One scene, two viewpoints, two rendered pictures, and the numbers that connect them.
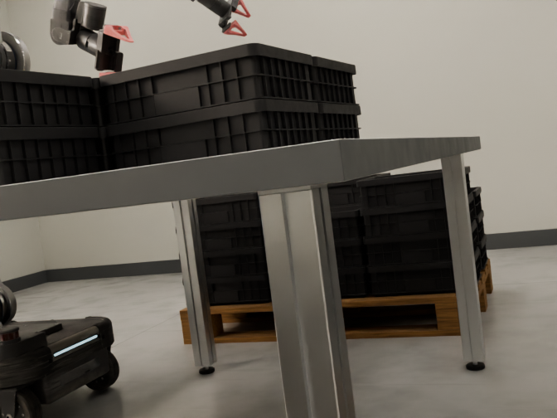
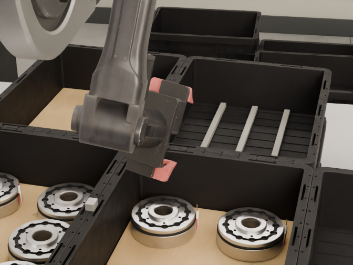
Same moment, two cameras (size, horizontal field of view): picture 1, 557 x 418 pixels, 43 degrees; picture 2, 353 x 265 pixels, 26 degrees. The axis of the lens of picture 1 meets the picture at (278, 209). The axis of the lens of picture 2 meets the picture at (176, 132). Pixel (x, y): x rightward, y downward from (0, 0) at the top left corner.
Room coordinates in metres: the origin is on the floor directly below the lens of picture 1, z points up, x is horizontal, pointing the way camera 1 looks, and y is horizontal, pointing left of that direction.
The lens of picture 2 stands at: (1.99, 1.34, 1.54)
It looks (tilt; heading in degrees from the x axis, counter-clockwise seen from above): 28 degrees down; 258
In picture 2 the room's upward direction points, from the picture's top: straight up
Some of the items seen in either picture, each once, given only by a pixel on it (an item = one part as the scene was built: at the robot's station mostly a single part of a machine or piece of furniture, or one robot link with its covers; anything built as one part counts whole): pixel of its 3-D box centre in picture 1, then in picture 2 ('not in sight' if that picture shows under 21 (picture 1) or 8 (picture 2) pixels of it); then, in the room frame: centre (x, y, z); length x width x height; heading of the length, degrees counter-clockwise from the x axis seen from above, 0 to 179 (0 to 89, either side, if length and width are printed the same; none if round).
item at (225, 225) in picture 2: not in sight; (250, 226); (1.67, 0.41, 0.86); 0.10 x 0.10 x 0.01
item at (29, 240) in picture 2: not in sight; (42, 236); (1.99, 0.37, 0.86); 0.05 x 0.05 x 0.01
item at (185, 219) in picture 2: not in sight; (163, 214); (1.80, 0.35, 0.86); 0.10 x 0.10 x 0.01
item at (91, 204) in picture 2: not in sight; (91, 204); (1.91, 0.41, 0.94); 0.02 x 0.01 x 0.01; 64
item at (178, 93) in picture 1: (211, 93); (241, 132); (1.60, 0.12, 0.87); 0.40 x 0.30 x 0.11; 64
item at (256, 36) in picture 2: not in sight; (203, 78); (1.32, -1.24, 0.37); 0.40 x 0.30 x 0.45; 159
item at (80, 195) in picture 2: not in sight; (69, 197); (1.94, 0.27, 0.86); 0.05 x 0.05 x 0.01
